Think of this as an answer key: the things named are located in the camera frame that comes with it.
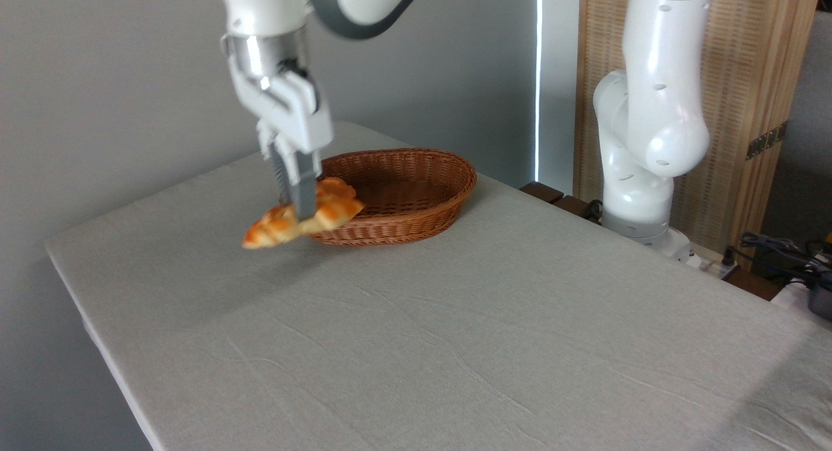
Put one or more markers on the grey power adapter box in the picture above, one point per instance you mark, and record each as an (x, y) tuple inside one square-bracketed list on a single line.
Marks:
[(822, 298)]

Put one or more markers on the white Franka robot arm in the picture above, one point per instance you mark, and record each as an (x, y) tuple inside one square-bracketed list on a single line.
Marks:
[(656, 113)]

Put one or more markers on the brown oval wicker basket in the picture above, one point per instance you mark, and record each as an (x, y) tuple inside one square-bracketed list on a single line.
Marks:
[(416, 220)]

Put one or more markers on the wooden bamboo folding screen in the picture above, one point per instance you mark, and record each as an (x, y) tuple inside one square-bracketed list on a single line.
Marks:
[(754, 67)]

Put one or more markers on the white power strip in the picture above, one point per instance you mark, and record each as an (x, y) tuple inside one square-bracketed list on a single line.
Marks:
[(705, 259)]

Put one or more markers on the dark metal screen hinge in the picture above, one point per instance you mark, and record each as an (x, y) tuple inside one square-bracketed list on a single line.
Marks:
[(767, 140)]

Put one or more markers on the dark brown wooden table edge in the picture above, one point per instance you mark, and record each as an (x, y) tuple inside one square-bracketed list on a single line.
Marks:
[(552, 197)]

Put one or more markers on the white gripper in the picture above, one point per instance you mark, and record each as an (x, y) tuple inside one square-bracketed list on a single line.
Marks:
[(292, 110)]

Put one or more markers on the light grey tablecloth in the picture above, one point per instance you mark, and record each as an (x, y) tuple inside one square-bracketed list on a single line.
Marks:
[(455, 327)]

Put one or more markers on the golden braided bread loaf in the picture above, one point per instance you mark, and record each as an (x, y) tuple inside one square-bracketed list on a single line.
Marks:
[(276, 227)]

